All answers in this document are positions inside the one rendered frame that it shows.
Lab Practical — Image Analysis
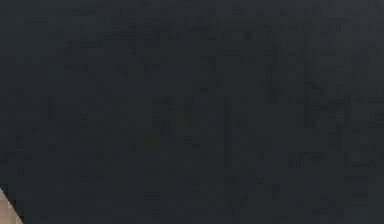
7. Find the dark grey furniture block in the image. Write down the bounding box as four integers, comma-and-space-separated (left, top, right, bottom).
0, 0, 384, 224

